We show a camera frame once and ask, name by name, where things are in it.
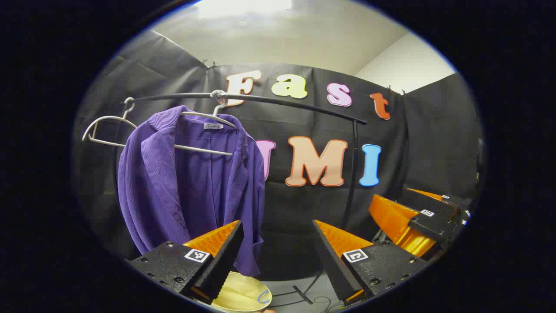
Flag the black metal clothes rack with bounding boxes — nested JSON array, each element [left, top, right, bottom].
[[114, 92, 369, 231]]

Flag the black floor cable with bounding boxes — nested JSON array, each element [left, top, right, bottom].
[[273, 272, 344, 311]]

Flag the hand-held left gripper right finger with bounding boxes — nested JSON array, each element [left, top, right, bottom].
[[312, 220, 428, 306]]

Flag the black backdrop cloth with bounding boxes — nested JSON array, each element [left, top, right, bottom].
[[72, 30, 485, 283]]

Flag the white clothes hanger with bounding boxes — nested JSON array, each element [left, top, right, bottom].
[[174, 90, 238, 156], [82, 97, 139, 148]]

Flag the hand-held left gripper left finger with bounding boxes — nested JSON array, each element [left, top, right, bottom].
[[125, 220, 245, 305]]

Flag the pale yellow laundry hamper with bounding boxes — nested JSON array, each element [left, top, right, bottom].
[[211, 271, 273, 313]]

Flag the purple ribbed jacket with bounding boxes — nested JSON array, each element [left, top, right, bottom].
[[117, 105, 266, 277]]

